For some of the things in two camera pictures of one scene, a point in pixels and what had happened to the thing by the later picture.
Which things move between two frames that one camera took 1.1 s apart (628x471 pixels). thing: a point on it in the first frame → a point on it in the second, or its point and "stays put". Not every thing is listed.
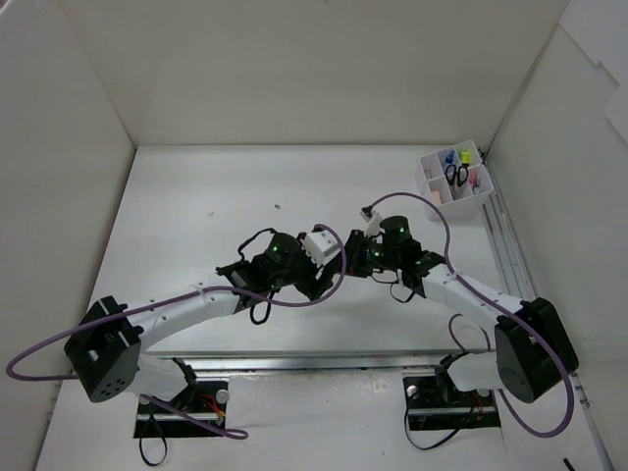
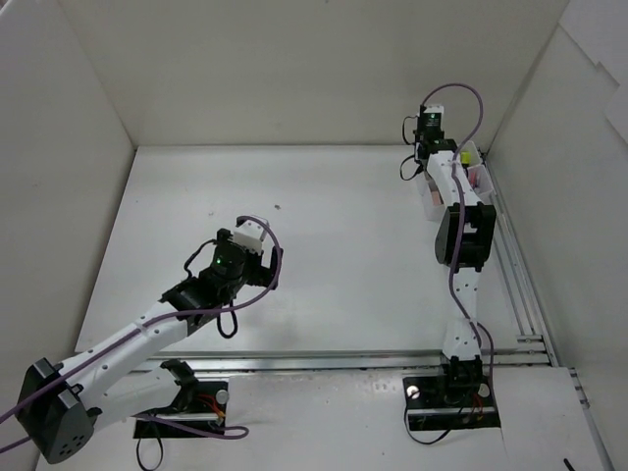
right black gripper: [356, 255] → [429, 135]
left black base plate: [205, 400] stays put
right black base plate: [436, 402] stays put
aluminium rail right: [508, 256] stays put
